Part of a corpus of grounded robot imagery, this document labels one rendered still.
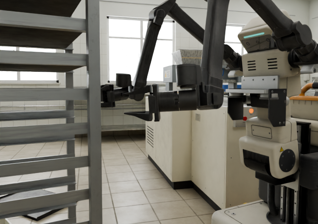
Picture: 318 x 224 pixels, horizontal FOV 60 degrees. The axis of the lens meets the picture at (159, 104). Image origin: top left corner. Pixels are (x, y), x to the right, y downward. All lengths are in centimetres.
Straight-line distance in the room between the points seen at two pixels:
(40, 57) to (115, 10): 501
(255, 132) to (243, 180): 78
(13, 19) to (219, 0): 56
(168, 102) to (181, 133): 186
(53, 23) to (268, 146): 99
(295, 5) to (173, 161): 561
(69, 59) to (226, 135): 145
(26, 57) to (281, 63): 98
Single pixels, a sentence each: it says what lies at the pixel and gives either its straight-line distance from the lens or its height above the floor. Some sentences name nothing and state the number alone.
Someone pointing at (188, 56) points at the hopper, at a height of 126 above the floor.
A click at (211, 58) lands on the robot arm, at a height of 106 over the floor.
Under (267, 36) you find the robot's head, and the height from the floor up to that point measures 120.
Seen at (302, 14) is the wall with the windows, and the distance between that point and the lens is 755.
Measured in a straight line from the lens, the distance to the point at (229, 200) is 213.
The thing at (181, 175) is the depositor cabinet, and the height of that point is 15.
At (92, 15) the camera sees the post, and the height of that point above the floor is 116.
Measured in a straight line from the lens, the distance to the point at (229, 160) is 204.
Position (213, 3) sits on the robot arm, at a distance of 90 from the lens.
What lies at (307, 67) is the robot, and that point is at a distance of 123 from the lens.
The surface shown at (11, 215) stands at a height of 50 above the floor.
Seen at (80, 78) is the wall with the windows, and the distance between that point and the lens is 550.
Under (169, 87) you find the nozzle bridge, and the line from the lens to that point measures 263.
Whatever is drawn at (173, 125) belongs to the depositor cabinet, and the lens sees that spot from 256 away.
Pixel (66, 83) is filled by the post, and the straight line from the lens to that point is 117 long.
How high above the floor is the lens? 98
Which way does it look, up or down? 4 degrees down
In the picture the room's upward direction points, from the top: straight up
